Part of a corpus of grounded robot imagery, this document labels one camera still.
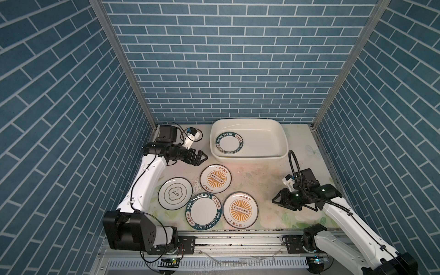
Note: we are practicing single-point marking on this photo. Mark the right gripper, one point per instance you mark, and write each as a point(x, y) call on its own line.
point(283, 199)

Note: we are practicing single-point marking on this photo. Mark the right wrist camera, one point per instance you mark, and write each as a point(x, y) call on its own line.
point(299, 180)

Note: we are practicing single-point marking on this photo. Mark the orange sunburst plate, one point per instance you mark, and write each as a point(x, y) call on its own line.
point(240, 210)
point(215, 179)

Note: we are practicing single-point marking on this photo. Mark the corner aluminium post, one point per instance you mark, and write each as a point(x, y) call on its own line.
point(376, 14)
point(105, 22)

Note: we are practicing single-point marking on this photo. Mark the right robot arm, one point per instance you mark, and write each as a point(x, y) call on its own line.
point(372, 255)

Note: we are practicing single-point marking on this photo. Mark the right corner aluminium post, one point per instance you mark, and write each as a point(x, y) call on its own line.
point(376, 14)

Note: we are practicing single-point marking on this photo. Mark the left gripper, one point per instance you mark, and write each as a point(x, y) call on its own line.
point(194, 161)

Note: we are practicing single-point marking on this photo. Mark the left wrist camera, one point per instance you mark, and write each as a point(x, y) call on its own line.
point(192, 135)

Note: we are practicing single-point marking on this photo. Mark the green rim plate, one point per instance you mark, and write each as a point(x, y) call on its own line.
point(203, 211)
point(229, 142)

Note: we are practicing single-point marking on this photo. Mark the white plate grey flower outline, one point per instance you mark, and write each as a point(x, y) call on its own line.
point(175, 193)

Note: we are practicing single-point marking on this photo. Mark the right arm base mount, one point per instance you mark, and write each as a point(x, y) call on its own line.
point(295, 245)

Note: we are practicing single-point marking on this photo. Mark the left corner aluminium post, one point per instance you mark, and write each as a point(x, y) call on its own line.
point(105, 22)

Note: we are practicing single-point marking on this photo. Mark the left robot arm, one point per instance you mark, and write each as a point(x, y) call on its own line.
point(130, 226)

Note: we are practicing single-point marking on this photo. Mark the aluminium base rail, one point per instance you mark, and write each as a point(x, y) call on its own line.
point(224, 253)

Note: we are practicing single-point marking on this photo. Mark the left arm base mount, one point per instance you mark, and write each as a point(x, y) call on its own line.
point(179, 245)

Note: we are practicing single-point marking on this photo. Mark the white plastic bin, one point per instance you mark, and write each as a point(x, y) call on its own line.
point(265, 141)

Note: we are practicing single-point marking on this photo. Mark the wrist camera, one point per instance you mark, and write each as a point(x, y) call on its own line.
point(299, 180)
point(192, 135)

